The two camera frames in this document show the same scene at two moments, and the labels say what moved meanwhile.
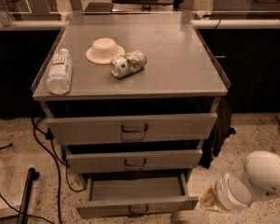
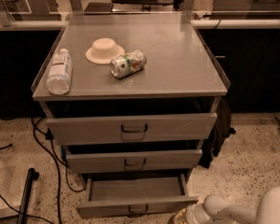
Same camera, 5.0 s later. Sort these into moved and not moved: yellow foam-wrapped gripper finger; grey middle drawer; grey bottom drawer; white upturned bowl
Moved: yellow foam-wrapped gripper finger
Not moved: white upturned bowl; grey bottom drawer; grey middle drawer
